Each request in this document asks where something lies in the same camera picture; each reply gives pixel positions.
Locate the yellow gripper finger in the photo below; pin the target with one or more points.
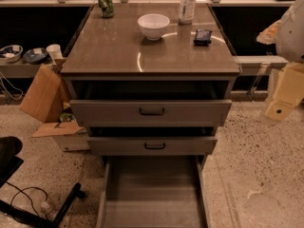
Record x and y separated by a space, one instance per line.
288 94
268 36

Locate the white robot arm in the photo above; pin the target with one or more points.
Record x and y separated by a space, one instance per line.
288 36

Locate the grey middle drawer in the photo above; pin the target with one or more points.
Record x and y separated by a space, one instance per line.
148 146

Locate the grey drawer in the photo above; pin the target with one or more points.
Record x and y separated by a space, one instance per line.
148 146
159 113
152 192

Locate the grey drawer cabinet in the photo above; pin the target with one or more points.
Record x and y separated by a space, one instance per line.
112 60

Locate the grey top drawer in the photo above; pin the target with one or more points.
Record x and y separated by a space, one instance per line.
159 113

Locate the grey bottom drawer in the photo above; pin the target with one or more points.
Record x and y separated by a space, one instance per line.
152 192

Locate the grey low shelf right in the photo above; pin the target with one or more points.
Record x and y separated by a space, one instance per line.
250 65

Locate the grey low shelf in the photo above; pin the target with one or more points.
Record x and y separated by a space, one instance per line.
24 70
250 65

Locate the clear plastic water bottle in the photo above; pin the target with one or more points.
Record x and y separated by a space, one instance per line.
186 11

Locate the white ceramic bowl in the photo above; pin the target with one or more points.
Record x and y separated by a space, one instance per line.
153 26

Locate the green soda can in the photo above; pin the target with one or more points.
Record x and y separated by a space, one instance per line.
106 7

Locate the white paper cup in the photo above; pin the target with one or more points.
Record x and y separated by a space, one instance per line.
54 51

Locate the green snack bag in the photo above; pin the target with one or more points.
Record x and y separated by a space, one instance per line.
66 118

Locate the white cardboard box open flap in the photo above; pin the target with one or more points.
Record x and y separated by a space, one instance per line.
68 136

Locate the brown cardboard box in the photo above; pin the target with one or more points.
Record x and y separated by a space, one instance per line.
46 96

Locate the blue patterned plate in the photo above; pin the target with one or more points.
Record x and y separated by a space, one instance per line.
35 55

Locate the grey low shelf left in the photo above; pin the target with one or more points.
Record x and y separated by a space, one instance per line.
24 70

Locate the blue patterned bowl left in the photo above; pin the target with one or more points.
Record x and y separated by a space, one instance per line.
11 54

